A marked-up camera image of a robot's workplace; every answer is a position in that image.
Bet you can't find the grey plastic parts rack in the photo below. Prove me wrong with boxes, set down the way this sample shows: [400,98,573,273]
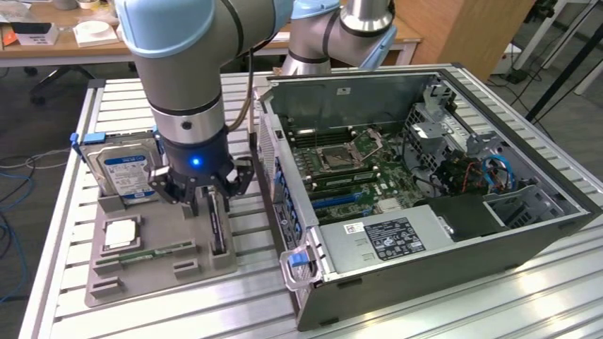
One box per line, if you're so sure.
[85,151,241,307]

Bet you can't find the green RAM stick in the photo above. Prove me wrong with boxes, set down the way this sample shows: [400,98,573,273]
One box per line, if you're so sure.
[97,241,198,266]

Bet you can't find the black slanted pole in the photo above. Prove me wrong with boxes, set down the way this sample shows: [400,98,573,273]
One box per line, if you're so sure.
[525,20,603,123]

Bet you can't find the white floor cable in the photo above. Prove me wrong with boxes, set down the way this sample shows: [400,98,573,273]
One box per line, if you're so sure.
[0,148,73,171]

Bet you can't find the open black PC case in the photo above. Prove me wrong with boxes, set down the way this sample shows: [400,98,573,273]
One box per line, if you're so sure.
[247,63,603,333]

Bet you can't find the white desk frame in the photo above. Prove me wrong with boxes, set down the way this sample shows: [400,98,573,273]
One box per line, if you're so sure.
[512,0,603,95]

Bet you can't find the white box with black top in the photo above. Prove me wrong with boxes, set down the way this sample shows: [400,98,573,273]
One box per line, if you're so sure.
[10,21,61,47]

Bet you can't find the Nvidia graphics card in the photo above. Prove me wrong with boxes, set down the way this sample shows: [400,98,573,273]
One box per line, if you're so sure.
[205,185,231,256]

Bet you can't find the silver CPU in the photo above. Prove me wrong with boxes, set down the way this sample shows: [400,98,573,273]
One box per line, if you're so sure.
[105,221,139,247]

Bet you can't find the wooden desk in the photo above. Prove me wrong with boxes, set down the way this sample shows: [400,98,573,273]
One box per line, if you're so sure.
[0,0,425,68]

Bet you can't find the grey power supply unit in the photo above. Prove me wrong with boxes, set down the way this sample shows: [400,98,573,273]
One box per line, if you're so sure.
[318,206,457,275]

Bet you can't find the CPU socket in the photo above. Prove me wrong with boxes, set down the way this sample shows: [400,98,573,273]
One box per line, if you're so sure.
[318,143,362,171]

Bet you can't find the installed RAM stick with label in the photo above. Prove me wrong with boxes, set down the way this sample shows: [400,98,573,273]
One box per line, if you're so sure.
[309,172,381,190]

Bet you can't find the black office chair base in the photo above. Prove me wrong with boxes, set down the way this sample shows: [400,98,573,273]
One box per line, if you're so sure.
[23,63,98,105]

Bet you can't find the metal socket cover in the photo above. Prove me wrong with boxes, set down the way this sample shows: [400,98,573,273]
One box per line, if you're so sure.
[349,128,386,151]

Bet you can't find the grey disk bay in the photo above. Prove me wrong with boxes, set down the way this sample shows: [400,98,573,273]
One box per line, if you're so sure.
[484,185,574,229]

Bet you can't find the blue floor cable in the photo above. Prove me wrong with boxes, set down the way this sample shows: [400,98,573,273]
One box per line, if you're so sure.
[0,172,38,304]

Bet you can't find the blue wire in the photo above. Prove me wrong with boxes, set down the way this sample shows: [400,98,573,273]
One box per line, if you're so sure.
[481,154,518,195]

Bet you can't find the green Dell motherboard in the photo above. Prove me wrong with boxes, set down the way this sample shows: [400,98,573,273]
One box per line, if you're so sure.
[281,123,430,227]

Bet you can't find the wooden cabinet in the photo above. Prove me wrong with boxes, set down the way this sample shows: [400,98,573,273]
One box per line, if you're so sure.
[396,0,538,84]

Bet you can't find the metal drive cage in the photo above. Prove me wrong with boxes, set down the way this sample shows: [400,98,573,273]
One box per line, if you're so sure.
[404,102,477,160]

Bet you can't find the hard disk in blue caddy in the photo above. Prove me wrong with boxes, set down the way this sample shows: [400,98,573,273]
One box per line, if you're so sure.
[70,129,167,206]

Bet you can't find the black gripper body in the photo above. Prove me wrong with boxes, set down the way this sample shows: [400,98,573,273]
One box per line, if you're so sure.
[162,131,237,187]

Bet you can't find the black camera cable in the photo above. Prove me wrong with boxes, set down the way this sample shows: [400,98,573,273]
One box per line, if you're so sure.
[227,20,297,135]

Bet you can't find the white box with round hole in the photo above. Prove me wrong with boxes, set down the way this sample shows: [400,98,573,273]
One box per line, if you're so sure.
[73,20,121,48]

